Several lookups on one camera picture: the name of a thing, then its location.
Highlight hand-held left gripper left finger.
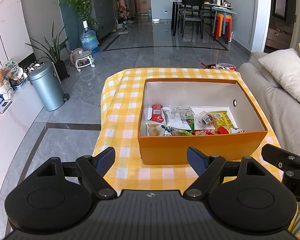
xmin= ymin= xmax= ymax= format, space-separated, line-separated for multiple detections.
xmin=36 ymin=147 xmax=117 ymax=199

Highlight white blue snack packet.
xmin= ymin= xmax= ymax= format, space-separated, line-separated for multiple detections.
xmin=146 ymin=122 xmax=173 ymax=137

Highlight brown teddy bear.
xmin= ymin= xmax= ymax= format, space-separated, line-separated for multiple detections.
xmin=0 ymin=69 xmax=9 ymax=87

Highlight pink white rolling stool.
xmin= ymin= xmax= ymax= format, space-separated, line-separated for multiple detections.
xmin=70 ymin=47 xmax=95 ymax=71

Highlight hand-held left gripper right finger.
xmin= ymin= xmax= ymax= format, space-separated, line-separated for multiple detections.
xmin=184 ymin=146 xmax=265 ymax=198

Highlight clear bag with red packet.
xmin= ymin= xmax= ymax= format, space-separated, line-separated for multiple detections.
xmin=215 ymin=63 xmax=237 ymax=71

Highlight small white device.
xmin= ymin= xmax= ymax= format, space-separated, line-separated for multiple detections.
xmin=0 ymin=100 xmax=12 ymax=114

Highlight potted long-leaf plant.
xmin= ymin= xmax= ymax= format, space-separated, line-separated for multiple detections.
xmin=25 ymin=21 xmax=73 ymax=82

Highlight long red snack bar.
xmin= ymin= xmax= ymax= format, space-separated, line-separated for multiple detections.
xmin=150 ymin=104 xmax=164 ymax=123

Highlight white top dining table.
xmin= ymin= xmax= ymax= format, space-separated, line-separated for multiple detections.
xmin=169 ymin=0 xmax=215 ymax=37

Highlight clear bag of brown snacks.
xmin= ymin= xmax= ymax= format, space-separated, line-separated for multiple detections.
xmin=194 ymin=111 xmax=217 ymax=130

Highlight white green-label snack packet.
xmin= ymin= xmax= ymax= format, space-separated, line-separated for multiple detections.
xmin=162 ymin=108 xmax=193 ymax=130

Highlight white packet of round balls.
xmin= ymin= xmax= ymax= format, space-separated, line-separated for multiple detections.
xmin=174 ymin=106 xmax=194 ymax=119

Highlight yellow snack packet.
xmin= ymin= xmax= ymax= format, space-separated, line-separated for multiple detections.
xmin=209 ymin=111 xmax=237 ymax=130

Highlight black dining chair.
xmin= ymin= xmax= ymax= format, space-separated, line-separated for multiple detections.
xmin=180 ymin=0 xmax=204 ymax=39

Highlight blue water bottle with pump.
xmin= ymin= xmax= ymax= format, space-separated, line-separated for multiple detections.
xmin=80 ymin=20 xmax=100 ymax=54

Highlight orange cardboard box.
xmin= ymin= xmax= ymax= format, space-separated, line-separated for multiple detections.
xmin=137 ymin=78 xmax=268 ymax=165

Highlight beige pillow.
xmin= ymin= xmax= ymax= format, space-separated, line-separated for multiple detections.
xmin=257 ymin=48 xmax=300 ymax=111

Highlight stack of coloured plastic stools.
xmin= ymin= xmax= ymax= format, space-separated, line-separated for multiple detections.
xmin=212 ymin=6 xmax=238 ymax=44

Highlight white woven basket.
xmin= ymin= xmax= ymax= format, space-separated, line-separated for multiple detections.
xmin=0 ymin=81 xmax=14 ymax=100

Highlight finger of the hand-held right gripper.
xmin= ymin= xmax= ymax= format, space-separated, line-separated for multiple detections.
xmin=261 ymin=144 xmax=300 ymax=170

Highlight white marble console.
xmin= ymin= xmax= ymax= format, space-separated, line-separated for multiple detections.
xmin=0 ymin=79 xmax=45 ymax=195

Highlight large red noodle packet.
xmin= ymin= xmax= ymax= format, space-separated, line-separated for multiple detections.
xmin=192 ymin=127 xmax=220 ymax=136

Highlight brown stuffed toy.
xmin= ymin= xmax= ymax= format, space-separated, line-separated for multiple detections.
xmin=117 ymin=5 xmax=128 ymax=20

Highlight grey pedal bin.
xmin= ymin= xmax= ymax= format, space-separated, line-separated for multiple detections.
xmin=29 ymin=62 xmax=70 ymax=112

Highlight grey cabinet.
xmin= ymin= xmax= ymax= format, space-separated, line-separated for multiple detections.
xmin=90 ymin=0 xmax=117 ymax=40

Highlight yellow checked tablecloth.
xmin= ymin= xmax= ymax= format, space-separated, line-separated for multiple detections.
xmin=92 ymin=67 xmax=298 ymax=230

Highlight round paper fan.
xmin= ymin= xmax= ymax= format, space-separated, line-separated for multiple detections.
xmin=1 ymin=59 xmax=19 ymax=77

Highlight grey sofa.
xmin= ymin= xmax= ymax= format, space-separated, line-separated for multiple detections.
xmin=236 ymin=51 xmax=300 ymax=160

